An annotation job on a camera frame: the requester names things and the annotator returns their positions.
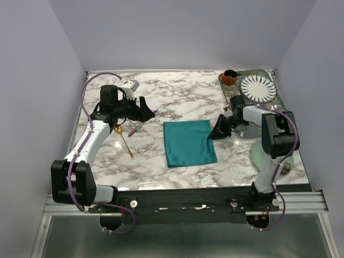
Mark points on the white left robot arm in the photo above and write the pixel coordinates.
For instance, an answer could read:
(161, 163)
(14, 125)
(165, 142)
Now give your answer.
(72, 178)

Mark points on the white striped plate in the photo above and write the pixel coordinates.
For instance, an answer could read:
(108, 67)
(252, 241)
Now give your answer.
(258, 88)

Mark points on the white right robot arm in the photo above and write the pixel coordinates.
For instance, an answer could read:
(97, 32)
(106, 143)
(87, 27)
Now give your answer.
(279, 140)

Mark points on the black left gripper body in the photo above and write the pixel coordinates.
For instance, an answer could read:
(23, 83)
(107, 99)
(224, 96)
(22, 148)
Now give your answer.
(127, 108)

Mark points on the aluminium frame rail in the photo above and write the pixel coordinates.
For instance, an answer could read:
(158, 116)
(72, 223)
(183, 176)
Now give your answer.
(296, 203)

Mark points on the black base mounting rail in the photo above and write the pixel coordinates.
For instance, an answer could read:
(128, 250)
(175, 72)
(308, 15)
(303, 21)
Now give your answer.
(186, 206)

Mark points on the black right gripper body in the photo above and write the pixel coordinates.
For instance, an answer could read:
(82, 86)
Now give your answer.
(228, 123)

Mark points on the teal cloth napkin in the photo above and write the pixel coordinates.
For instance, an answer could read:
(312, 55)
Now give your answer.
(187, 144)

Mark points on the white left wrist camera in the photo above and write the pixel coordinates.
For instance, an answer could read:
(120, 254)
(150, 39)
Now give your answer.
(129, 88)

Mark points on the mint green floral plate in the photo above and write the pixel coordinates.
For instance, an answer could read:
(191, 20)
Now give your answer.
(258, 153)

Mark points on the gold spoon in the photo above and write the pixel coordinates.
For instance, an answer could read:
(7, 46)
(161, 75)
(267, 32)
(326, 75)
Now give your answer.
(119, 130)

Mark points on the orange black cup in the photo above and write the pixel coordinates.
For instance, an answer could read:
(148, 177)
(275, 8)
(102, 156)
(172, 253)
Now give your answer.
(228, 77)

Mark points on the iridescent rainbow knife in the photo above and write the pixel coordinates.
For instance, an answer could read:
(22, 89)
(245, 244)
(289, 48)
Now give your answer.
(135, 129)

